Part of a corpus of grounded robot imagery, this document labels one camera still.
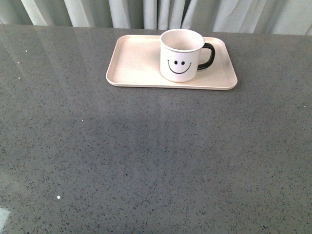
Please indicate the cream rectangular plastic tray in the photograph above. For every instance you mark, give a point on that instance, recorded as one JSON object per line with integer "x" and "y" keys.
{"x": 136, "y": 63}

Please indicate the white smiley mug black handle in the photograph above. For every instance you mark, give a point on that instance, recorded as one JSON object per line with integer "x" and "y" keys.
{"x": 180, "y": 51}

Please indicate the white pleated curtain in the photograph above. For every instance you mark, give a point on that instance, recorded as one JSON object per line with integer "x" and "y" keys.
{"x": 288, "y": 17}

